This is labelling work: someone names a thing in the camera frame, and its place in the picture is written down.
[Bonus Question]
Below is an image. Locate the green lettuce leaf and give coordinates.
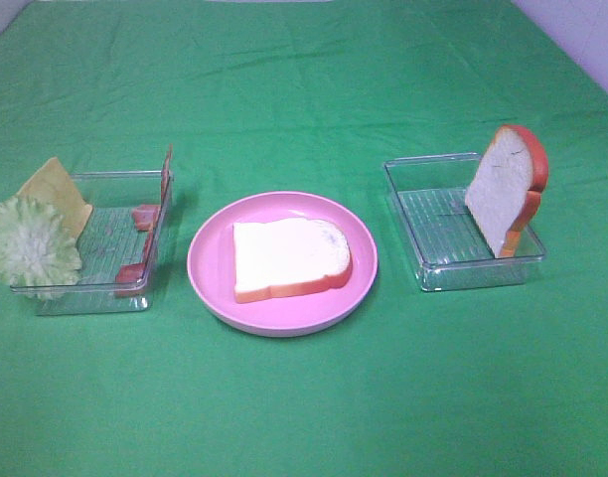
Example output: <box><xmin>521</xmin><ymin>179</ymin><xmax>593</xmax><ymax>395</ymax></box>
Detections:
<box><xmin>0</xmin><ymin>196</ymin><xmax>82</xmax><ymax>287</ymax></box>

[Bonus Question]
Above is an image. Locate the pink round plate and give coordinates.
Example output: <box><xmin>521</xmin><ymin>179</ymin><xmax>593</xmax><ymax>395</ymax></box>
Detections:
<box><xmin>187</xmin><ymin>191</ymin><xmax>379</xmax><ymax>337</ymax></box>

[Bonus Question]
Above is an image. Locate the clear left ingredient tray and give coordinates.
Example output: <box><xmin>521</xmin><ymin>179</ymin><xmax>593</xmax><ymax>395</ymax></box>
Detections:
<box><xmin>10</xmin><ymin>170</ymin><xmax>174</xmax><ymax>316</ymax></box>

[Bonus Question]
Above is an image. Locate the clear right bread tray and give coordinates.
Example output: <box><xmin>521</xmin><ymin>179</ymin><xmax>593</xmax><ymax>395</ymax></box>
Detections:
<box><xmin>383</xmin><ymin>152</ymin><xmax>546</xmax><ymax>291</ymax></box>

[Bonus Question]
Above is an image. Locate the yellow cheese slice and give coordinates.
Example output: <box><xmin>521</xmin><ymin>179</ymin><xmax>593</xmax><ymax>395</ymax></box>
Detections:
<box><xmin>17</xmin><ymin>157</ymin><xmax>93</xmax><ymax>239</ymax></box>

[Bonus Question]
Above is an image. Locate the bread slice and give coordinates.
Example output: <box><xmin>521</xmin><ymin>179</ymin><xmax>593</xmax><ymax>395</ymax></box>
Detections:
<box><xmin>233</xmin><ymin>218</ymin><xmax>353</xmax><ymax>303</ymax></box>
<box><xmin>464</xmin><ymin>124</ymin><xmax>549</xmax><ymax>258</ymax></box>

